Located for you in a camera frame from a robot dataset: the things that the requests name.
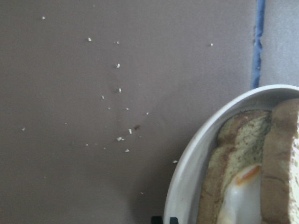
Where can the white round plate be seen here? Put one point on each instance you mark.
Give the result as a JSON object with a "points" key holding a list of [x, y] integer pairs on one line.
{"points": [[184, 191]]}

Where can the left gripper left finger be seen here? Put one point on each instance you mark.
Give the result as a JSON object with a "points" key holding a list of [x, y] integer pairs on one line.
{"points": [[156, 220]]}

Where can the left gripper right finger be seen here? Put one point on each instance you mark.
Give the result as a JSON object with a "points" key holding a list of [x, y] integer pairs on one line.
{"points": [[173, 220]]}

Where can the bread slice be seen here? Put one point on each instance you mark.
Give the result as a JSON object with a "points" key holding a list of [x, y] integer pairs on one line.
{"points": [[240, 142], [280, 166]]}

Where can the fried egg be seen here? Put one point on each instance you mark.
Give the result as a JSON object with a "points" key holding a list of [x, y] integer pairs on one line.
{"points": [[241, 202]]}

